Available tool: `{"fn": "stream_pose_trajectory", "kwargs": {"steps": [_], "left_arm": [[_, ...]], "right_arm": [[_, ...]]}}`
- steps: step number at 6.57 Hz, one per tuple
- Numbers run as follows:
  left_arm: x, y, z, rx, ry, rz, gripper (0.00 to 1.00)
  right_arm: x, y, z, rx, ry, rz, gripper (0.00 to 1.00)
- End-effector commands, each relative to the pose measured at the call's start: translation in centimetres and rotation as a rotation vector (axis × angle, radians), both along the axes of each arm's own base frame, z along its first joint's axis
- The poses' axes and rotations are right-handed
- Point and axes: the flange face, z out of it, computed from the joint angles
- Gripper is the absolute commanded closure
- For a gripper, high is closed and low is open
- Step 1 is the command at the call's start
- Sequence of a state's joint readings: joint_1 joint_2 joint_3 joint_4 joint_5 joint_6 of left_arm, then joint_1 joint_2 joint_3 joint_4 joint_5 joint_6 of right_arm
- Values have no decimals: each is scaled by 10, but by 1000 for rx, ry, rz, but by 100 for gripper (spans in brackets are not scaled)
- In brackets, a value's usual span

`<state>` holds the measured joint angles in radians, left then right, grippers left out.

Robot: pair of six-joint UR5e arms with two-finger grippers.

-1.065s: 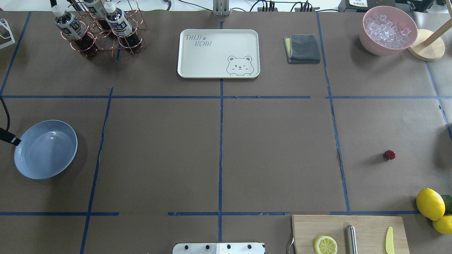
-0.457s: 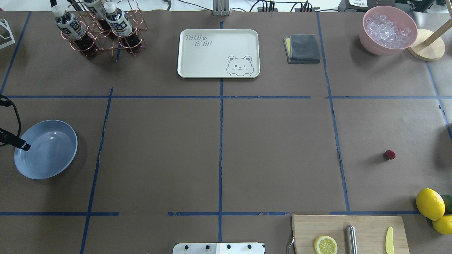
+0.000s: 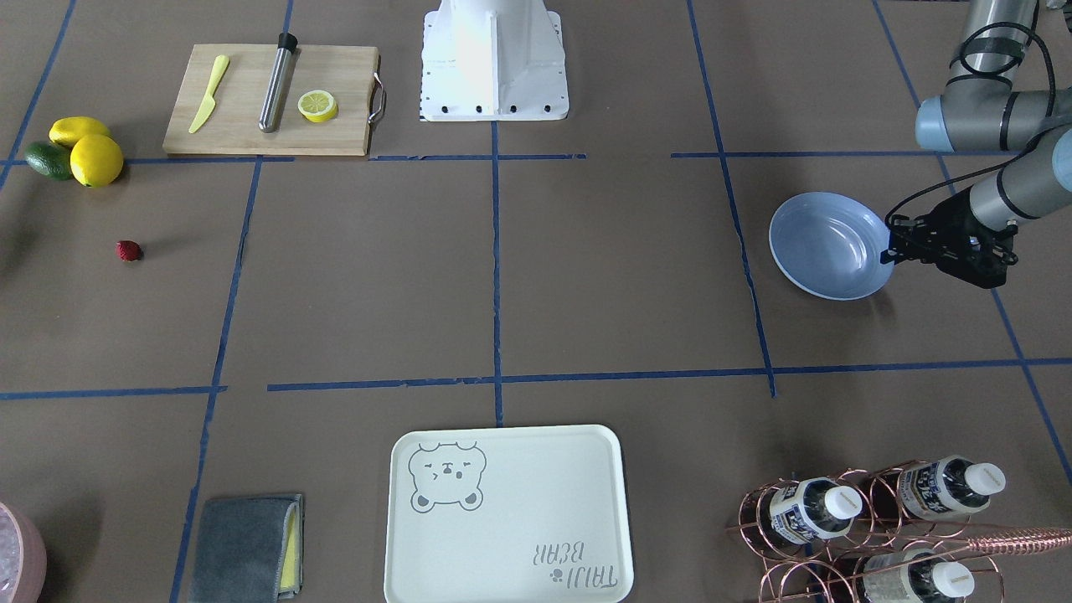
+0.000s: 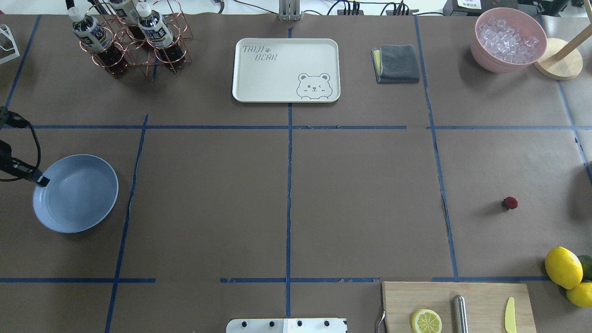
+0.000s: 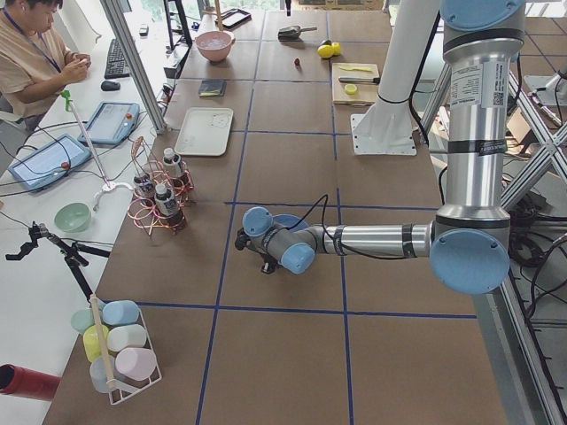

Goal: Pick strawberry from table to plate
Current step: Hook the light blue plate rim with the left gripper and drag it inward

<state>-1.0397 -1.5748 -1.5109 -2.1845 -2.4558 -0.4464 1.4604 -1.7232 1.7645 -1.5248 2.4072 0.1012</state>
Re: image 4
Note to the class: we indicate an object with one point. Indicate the red strawberry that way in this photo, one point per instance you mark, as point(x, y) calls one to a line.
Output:
point(510, 203)

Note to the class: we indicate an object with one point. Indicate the grey folded cloth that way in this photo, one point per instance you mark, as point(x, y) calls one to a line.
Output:
point(395, 64)

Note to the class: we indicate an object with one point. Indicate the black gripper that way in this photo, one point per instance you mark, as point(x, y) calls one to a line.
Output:
point(18, 167)

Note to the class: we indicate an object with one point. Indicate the pink bowl with ice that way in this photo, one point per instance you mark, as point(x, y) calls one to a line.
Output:
point(506, 40)

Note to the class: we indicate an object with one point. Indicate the copper wire bottle rack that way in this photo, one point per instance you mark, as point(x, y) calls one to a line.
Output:
point(130, 39)

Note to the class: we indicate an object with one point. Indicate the tea bottle left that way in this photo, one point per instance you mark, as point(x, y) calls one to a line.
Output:
point(98, 41)

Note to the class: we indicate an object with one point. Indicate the blue round plate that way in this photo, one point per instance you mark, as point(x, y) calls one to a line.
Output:
point(82, 191)

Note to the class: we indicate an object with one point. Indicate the yellow lemon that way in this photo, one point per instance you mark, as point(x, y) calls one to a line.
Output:
point(563, 267)
point(581, 295)

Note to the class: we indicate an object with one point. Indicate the tea bottle front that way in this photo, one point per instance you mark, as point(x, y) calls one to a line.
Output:
point(159, 35)

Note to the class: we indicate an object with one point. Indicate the aluminium frame post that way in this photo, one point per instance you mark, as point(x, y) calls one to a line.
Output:
point(289, 10)

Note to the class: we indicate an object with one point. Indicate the lemon half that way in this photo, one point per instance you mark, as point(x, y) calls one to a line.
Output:
point(426, 320)

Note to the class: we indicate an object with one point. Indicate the tea bottle rear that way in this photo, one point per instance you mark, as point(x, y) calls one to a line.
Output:
point(126, 11)

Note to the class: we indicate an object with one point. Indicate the yellow plastic knife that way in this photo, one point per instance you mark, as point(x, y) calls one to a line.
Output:
point(510, 316)

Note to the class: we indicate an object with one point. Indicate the cream bear tray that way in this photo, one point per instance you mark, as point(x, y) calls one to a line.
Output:
point(286, 70)

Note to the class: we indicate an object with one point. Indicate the green avocado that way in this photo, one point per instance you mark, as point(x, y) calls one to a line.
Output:
point(586, 264)

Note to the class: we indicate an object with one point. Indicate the wooden cutting board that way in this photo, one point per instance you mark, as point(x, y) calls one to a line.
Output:
point(484, 304)

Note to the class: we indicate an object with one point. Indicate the wooden stand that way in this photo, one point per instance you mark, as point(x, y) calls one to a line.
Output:
point(561, 59)

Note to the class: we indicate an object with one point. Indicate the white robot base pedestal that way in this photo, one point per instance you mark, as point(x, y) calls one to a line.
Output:
point(288, 325)

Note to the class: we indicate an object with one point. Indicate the tea bottle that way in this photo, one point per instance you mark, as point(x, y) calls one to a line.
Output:
point(126, 11)
point(159, 35)
point(98, 41)

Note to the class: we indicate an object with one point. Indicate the white wire cup basket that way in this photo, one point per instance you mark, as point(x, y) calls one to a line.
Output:
point(8, 46)

